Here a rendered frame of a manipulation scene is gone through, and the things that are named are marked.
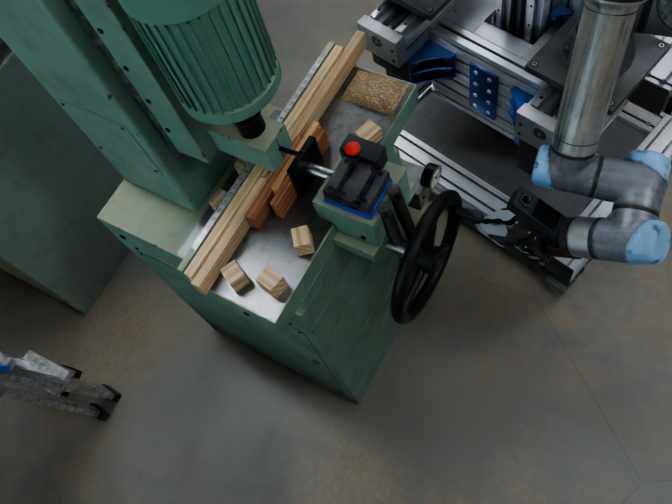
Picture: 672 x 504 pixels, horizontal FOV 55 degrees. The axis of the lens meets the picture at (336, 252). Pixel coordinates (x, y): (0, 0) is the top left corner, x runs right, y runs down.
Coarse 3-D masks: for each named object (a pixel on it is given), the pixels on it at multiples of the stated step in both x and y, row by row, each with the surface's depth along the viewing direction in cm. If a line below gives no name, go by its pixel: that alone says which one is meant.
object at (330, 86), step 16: (352, 48) 140; (336, 64) 139; (352, 64) 142; (336, 80) 138; (320, 96) 136; (304, 112) 135; (320, 112) 137; (304, 128) 134; (256, 192) 128; (240, 208) 127; (240, 224) 126; (224, 240) 125; (240, 240) 128; (208, 256) 124; (224, 256) 125; (208, 272) 122; (208, 288) 124
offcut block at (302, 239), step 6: (294, 228) 123; (300, 228) 123; (306, 228) 122; (294, 234) 122; (300, 234) 122; (306, 234) 122; (294, 240) 122; (300, 240) 121; (306, 240) 121; (312, 240) 125; (294, 246) 121; (300, 246) 121; (306, 246) 122; (312, 246) 122; (300, 252) 123; (306, 252) 124; (312, 252) 124
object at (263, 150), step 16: (208, 128) 121; (224, 128) 120; (272, 128) 118; (224, 144) 122; (240, 144) 118; (256, 144) 117; (272, 144) 117; (288, 144) 122; (256, 160) 121; (272, 160) 119
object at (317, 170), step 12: (312, 144) 125; (312, 156) 127; (288, 168) 122; (300, 168) 124; (312, 168) 126; (324, 168) 125; (300, 180) 126; (312, 180) 131; (324, 180) 126; (300, 192) 128
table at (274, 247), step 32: (416, 96) 140; (352, 128) 136; (384, 128) 134; (288, 224) 128; (320, 224) 127; (256, 256) 126; (288, 256) 125; (320, 256) 126; (224, 288) 124; (256, 288) 123; (288, 288) 122; (256, 320) 126; (288, 320) 124
